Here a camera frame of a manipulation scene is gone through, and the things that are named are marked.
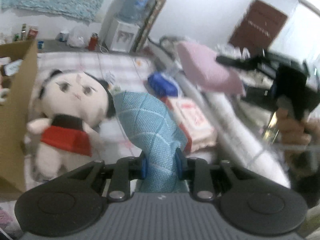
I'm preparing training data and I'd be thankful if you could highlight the light blue towel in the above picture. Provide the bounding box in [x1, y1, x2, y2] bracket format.
[113, 91, 188, 193]

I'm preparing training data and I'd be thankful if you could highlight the pink cloth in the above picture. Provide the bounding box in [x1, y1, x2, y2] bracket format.
[176, 41, 245, 95]

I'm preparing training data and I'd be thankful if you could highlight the right hand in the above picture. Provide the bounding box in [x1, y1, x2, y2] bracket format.
[276, 108, 319, 146]

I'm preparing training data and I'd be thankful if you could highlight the brown wooden door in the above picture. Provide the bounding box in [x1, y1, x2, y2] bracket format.
[228, 0, 287, 55]

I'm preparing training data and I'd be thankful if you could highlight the red white wet wipes pack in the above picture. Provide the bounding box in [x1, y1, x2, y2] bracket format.
[161, 96, 217, 153]

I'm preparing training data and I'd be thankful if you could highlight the plush doll red dress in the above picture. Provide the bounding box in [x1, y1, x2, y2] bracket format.
[27, 69, 116, 180]

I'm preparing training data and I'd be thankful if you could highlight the blue tissue pack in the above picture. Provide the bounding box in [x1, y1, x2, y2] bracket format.
[148, 72, 182, 98]

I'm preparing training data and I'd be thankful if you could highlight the checkered bed sheet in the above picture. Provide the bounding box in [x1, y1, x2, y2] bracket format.
[23, 51, 291, 193]

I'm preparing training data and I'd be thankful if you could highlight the brown cardboard box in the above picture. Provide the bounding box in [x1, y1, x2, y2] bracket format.
[1, 40, 38, 201]

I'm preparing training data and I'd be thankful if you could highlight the red thermos bottle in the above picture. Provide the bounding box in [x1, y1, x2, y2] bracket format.
[88, 33, 99, 51]

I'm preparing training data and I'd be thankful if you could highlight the white water dispenser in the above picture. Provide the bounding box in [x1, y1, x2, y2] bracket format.
[105, 17, 140, 53]

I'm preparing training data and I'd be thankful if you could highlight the blue water jug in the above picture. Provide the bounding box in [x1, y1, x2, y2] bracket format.
[118, 0, 155, 24]

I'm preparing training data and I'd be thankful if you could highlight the white plastic bag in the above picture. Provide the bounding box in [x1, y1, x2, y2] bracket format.
[67, 26, 86, 48]

